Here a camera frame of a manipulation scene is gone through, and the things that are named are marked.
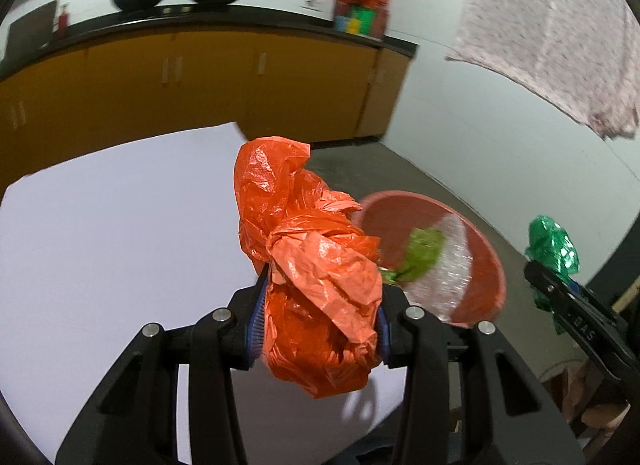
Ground clear bubble wrap sheet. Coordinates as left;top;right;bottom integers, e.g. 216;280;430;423
407;215;474;322

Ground dark rectangular board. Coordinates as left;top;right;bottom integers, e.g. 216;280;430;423
4;0;59;66

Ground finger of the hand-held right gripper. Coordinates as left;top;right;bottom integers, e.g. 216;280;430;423
523;261;608;361
570;281;618;318

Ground yellow base cabinets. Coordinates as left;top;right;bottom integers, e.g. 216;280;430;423
0;28;414;182

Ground person's right hand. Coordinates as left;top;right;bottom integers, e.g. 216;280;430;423
564;360;630;433

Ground pink floral hanging cloth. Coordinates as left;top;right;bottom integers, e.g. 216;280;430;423
445;0;640;142

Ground red plastic bucket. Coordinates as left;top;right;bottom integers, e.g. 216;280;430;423
350;190;507;330

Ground orange plastic bag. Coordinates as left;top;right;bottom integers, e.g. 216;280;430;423
235;136;385;400

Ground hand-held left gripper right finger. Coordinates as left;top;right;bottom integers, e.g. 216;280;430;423
375;290;586;465

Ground shiny green plastic bag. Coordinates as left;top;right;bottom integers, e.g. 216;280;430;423
525;215;582;336

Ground black countertop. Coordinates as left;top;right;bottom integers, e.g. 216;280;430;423
0;2;419;84

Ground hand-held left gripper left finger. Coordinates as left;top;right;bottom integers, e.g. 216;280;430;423
55;265;273;465

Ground pale wooden stick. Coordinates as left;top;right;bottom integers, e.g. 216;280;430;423
612;279;640;314

